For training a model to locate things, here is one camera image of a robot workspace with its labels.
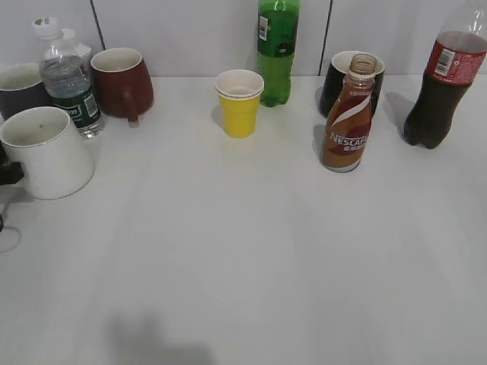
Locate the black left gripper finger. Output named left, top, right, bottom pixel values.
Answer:
left=0, top=145, right=22, bottom=186

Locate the white ceramic mug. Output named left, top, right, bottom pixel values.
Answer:
left=1, top=106, right=95, bottom=200

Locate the brown Nescafe coffee bottle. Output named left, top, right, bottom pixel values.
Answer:
left=321, top=53, right=377, bottom=173

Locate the yellow paper cup stack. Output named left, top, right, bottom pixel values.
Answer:
left=215, top=69, right=265, bottom=138

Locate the dark grey ceramic mug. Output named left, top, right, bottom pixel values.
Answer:
left=0, top=63, right=53, bottom=120

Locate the clear water bottle green label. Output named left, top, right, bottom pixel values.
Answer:
left=32, top=17, right=104, bottom=139

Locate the dark red ceramic mug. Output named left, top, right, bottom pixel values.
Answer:
left=91, top=48, right=154, bottom=123

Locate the green soda bottle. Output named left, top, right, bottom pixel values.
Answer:
left=257, top=0, right=301, bottom=107

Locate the black ceramic mug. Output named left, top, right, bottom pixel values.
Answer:
left=319, top=50, right=385, bottom=118

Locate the cola bottle red label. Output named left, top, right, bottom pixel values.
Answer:
left=403, top=1, right=486, bottom=149

